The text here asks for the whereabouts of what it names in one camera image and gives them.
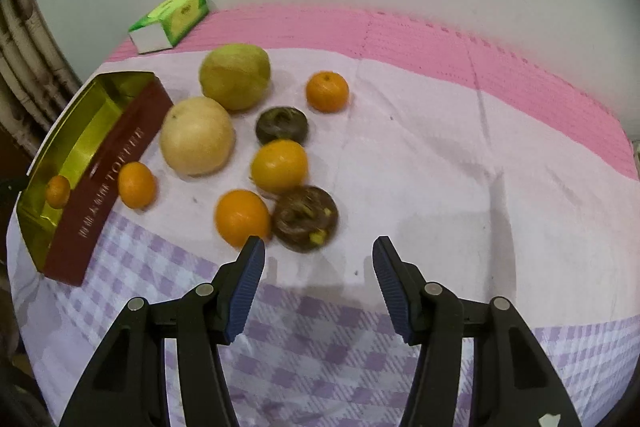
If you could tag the dark brown mangosteen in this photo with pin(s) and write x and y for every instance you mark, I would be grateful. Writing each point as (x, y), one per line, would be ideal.
(305, 218)
(281, 125)

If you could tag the beige pleated curtain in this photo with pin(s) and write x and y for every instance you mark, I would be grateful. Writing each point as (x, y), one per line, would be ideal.
(30, 57)

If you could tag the pink foam mat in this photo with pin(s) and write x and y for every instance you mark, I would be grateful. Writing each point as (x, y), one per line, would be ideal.
(425, 42)

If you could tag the green tissue box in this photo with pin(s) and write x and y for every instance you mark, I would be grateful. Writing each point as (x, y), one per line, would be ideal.
(185, 14)

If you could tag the green-yellow pomelo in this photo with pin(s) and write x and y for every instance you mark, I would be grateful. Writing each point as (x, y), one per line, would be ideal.
(235, 77)

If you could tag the white and purple checkered cloth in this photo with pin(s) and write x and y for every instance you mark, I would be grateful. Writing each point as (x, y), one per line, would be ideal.
(425, 182)

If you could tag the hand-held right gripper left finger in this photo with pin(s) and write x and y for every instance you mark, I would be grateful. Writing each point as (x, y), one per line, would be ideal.
(245, 292)

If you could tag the pale yellow pomelo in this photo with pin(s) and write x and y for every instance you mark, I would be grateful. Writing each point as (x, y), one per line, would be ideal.
(197, 137)

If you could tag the small orange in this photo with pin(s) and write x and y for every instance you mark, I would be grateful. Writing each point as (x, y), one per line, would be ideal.
(327, 92)
(136, 185)
(242, 217)
(279, 167)
(58, 191)

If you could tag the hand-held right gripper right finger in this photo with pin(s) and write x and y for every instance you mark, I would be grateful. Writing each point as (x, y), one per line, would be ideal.
(392, 292)

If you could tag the red and gold candy box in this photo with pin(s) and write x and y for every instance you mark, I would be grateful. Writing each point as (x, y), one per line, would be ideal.
(115, 167)

